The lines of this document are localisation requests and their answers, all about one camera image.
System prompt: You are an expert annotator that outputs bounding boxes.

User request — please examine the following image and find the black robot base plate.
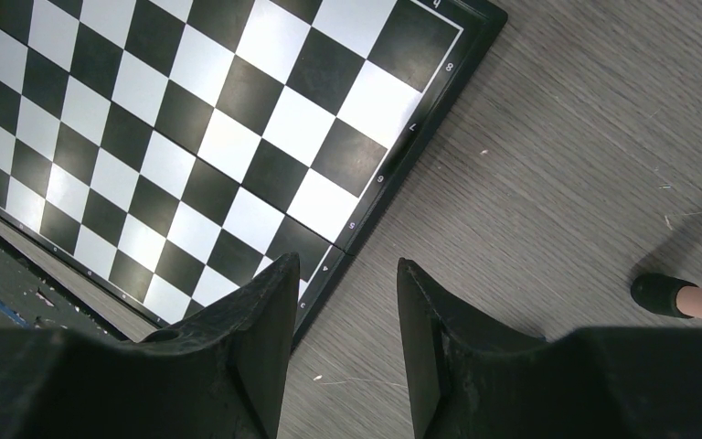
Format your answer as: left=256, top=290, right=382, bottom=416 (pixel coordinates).
left=0, top=237, right=126, bottom=341

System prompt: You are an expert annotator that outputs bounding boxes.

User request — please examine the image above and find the pink tripod music stand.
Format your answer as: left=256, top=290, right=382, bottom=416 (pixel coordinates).
left=630, top=273, right=702, bottom=320

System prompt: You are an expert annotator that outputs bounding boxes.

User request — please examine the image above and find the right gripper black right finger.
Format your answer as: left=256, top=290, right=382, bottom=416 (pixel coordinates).
left=397, top=259, right=702, bottom=438

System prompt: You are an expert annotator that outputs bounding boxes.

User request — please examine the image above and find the black white folding chessboard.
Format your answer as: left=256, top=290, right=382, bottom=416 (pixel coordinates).
left=0, top=1, right=508, bottom=341

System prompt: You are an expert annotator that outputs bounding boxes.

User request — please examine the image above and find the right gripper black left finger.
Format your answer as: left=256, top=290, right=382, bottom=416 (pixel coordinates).
left=0, top=253, right=300, bottom=438

